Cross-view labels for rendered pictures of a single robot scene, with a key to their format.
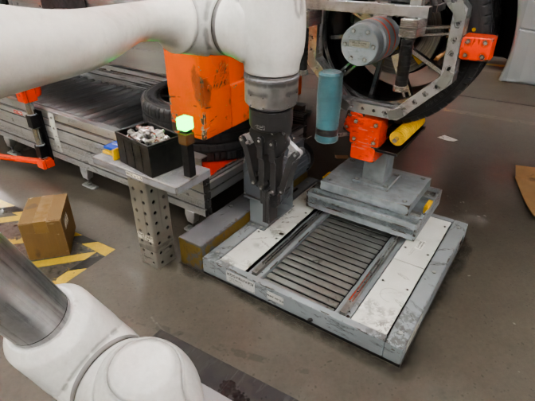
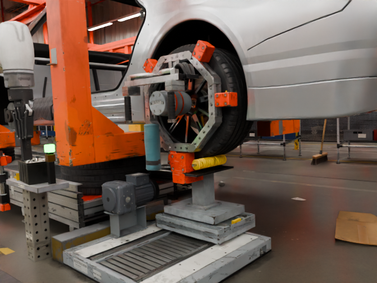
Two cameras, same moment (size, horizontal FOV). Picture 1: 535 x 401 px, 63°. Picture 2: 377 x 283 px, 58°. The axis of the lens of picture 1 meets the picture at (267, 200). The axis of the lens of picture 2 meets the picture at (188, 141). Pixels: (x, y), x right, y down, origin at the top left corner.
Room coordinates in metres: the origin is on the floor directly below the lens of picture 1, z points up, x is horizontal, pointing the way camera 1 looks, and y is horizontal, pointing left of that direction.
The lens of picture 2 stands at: (-0.32, -0.72, 0.79)
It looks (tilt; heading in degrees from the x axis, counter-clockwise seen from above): 5 degrees down; 9
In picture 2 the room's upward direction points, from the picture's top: 2 degrees counter-clockwise
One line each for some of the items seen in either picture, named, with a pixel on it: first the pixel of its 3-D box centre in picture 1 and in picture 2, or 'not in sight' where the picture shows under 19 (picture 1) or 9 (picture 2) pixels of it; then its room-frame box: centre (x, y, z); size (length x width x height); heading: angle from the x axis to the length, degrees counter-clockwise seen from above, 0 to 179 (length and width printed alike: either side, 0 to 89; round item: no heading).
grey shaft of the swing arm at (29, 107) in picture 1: (35, 125); (3, 181); (2.20, 1.23, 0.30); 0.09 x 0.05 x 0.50; 56
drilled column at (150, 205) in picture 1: (152, 216); (36, 221); (1.44, 0.45, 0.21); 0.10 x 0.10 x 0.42; 56
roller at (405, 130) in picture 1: (408, 128); (210, 161); (1.60, -0.54, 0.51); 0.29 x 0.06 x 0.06; 146
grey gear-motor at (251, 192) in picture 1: (285, 177); (137, 202); (1.68, -0.08, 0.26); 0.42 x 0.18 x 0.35; 146
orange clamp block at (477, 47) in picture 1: (477, 47); (225, 99); (1.41, -0.65, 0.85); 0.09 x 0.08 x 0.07; 56
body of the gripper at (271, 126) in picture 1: (271, 129); (21, 102); (0.72, -0.01, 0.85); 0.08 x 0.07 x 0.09; 56
